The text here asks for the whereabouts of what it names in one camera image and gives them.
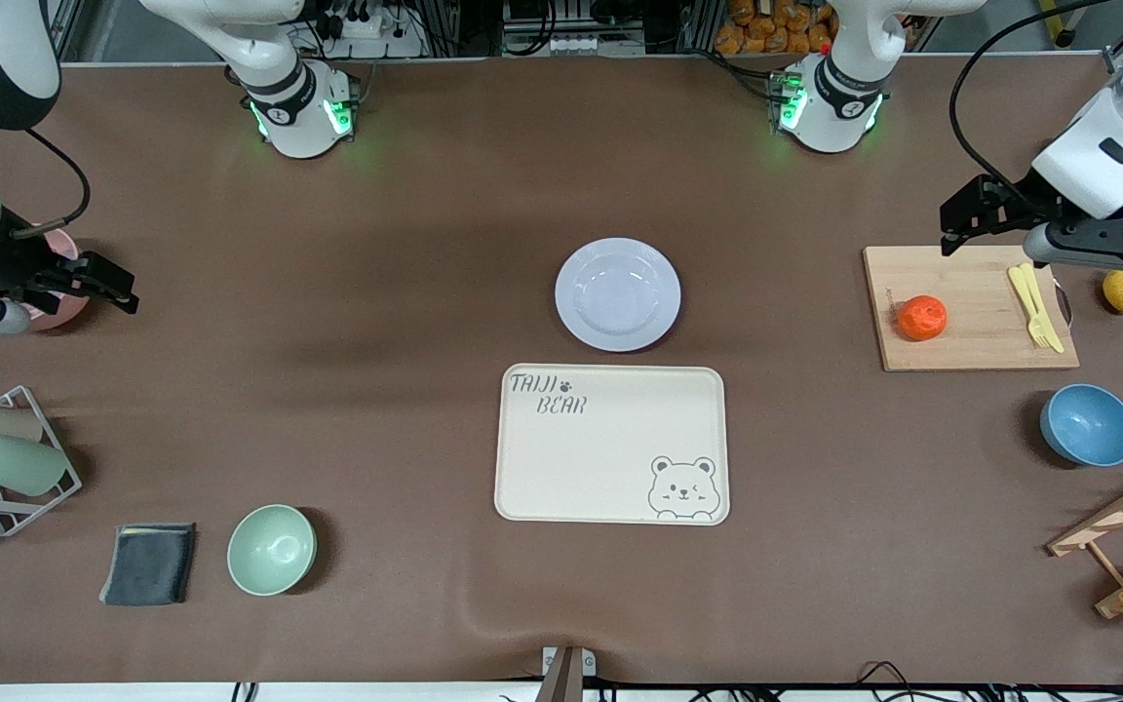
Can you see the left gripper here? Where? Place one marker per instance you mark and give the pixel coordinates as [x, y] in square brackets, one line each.
[1013, 207]

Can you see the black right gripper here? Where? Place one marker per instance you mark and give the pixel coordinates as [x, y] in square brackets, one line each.
[8, 265]

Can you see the orange fruit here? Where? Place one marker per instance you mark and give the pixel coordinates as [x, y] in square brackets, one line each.
[922, 318]

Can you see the pale lavender round plate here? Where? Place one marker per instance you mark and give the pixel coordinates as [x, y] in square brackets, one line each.
[617, 294]

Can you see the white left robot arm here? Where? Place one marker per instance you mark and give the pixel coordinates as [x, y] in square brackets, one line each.
[830, 107]

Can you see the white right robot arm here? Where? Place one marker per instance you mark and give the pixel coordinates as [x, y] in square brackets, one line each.
[293, 117]

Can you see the pink bowl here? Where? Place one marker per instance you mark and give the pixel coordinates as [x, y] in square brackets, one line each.
[69, 312]

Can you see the wooden cutting board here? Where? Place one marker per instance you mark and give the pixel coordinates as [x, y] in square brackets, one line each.
[971, 312]

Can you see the yellow plastic fork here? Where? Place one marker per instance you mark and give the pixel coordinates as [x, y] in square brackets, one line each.
[1027, 304]

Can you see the green cup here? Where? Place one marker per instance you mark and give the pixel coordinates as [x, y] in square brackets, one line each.
[14, 464]

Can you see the blue bowl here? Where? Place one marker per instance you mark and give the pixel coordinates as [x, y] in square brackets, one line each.
[1089, 425]

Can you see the pile of orange toy food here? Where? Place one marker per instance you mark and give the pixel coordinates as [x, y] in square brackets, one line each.
[776, 24]

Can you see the dark grey folded cloth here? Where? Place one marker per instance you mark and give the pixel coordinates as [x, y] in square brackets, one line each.
[148, 564]

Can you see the green bowl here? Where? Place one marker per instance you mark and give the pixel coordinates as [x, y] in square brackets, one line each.
[271, 550]

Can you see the wooden mug rack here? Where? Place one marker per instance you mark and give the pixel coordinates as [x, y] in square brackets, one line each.
[1122, 512]

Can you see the white power strip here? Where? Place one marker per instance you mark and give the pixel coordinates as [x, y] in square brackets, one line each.
[376, 37]

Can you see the cream tray with bear print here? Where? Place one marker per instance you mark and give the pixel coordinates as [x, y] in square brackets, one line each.
[610, 458]

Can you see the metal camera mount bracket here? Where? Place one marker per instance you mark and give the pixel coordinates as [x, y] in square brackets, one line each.
[569, 668]

